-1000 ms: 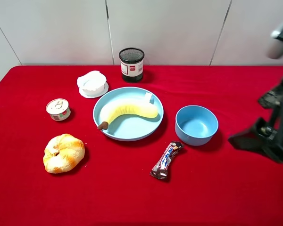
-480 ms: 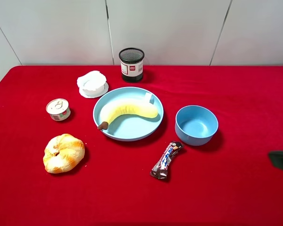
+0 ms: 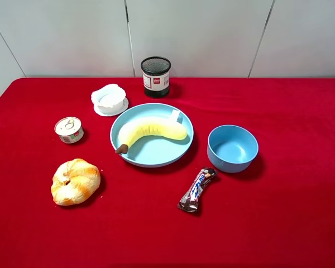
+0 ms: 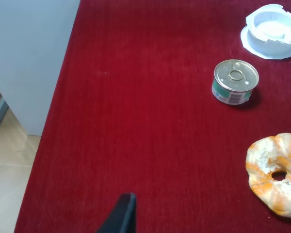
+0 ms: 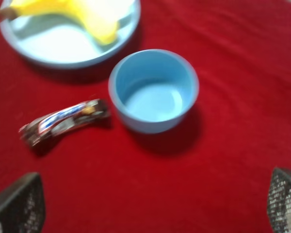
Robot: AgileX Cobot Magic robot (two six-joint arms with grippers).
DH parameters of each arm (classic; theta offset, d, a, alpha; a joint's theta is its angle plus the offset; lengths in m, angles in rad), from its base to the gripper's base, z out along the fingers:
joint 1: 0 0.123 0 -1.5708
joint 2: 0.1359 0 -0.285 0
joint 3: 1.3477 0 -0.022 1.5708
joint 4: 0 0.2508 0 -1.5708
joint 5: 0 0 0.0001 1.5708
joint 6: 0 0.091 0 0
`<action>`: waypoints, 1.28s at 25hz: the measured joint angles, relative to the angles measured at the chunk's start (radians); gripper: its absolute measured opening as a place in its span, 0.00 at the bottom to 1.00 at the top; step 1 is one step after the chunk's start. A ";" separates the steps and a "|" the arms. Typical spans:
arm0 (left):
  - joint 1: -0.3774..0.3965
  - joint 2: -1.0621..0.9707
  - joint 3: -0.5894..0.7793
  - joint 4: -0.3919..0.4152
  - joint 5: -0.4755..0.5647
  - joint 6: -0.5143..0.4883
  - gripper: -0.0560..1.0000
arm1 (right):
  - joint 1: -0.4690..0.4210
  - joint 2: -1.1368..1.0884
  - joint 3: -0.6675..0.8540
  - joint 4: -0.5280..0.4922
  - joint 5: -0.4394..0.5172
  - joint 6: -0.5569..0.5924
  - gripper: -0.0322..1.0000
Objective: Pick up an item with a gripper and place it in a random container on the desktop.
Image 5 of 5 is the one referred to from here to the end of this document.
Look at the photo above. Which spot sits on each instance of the red velvet tablecloth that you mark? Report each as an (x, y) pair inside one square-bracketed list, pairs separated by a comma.
[(210, 174)]

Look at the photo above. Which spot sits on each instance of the chocolate bar in wrapper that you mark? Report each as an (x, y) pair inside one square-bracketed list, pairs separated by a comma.
[(44, 133)]

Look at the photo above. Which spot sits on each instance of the large blue plate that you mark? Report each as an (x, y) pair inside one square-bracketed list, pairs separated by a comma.
[(58, 42)]

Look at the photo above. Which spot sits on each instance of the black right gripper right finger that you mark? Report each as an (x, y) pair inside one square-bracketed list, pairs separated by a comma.
[(279, 201)]

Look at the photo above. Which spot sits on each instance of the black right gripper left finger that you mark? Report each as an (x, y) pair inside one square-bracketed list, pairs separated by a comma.
[(22, 205)]

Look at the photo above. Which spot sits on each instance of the small blue bowl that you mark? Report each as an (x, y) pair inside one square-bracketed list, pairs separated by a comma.
[(153, 90)]

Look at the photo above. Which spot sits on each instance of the yellow plush banana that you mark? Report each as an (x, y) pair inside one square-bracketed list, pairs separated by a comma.
[(95, 16)]

